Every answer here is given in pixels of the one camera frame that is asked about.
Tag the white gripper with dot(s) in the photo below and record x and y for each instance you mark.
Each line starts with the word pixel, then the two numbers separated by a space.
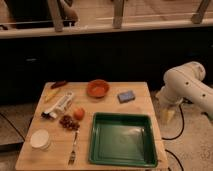
pixel 168 99

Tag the blue sponge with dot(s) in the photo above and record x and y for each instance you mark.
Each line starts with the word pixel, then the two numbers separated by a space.
pixel 126 96

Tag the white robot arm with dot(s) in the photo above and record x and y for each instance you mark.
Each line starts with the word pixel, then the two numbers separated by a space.
pixel 185 81

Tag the green plastic tray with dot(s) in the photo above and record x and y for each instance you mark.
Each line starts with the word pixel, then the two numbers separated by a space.
pixel 121 139

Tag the orange bowl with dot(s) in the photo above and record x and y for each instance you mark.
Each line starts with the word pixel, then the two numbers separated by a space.
pixel 97 88

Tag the orange fruit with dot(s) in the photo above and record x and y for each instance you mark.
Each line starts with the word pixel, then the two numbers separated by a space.
pixel 79 113

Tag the wooden railing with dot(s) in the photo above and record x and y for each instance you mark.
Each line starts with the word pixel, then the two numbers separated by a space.
pixel 41 18

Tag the bunch of dark grapes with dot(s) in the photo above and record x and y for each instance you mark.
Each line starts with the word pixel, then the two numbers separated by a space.
pixel 67 122

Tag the silver fork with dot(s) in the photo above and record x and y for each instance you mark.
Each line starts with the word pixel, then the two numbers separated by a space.
pixel 73 152

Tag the wooden table board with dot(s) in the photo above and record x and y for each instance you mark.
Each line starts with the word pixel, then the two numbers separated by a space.
pixel 56 156

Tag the dark red sausage toy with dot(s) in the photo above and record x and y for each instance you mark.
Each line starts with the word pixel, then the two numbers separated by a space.
pixel 58 84

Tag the yellow corn toy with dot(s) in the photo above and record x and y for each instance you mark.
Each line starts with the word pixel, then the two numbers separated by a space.
pixel 52 93

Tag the white round container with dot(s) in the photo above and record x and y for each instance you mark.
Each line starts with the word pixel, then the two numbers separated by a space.
pixel 40 139

